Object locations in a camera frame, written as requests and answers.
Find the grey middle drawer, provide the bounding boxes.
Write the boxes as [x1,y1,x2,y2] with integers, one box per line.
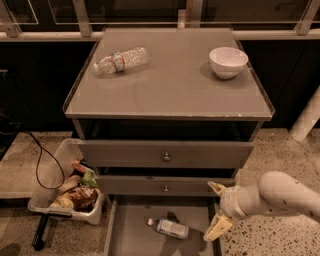
[96,175,235,197]

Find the green snack bag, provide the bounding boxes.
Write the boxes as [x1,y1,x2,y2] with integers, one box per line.
[81,170,98,188]

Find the brown snack bag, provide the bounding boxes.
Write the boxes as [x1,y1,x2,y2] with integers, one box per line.
[51,185,98,212]

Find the clear plastic water bottle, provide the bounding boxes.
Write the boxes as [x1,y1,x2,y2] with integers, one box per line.
[93,46,149,74]

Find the blue label plastic bottle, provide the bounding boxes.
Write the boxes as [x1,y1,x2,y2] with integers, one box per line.
[147,218,189,240]

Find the grey drawer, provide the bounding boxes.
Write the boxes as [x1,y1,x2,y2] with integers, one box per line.
[96,175,235,197]
[78,140,253,169]
[104,195,225,256]

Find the brass top drawer knob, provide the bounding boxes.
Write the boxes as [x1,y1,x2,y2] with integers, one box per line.
[162,152,172,162]

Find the black floor bar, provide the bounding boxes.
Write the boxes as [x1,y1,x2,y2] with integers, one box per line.
[32,214,49,251]

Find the grey bottom drawer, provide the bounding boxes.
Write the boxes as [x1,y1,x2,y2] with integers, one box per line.
[104,195,225,256]

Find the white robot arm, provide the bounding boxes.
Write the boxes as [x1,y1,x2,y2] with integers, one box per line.
[203,171,320,242]

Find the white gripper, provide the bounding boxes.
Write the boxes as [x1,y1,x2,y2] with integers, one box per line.
[203,181,248,242]

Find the grey top drawer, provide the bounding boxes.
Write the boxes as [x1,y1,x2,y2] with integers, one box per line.
[78,140,253,169]

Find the white ceramic bowl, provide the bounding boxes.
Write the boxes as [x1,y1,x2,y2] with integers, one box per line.
[209,47,248,79]

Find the white plastic bin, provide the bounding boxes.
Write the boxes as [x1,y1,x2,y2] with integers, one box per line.
[28,138,104,225]

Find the black cable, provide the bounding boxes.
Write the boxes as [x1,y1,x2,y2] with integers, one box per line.
[24,130,67,191]

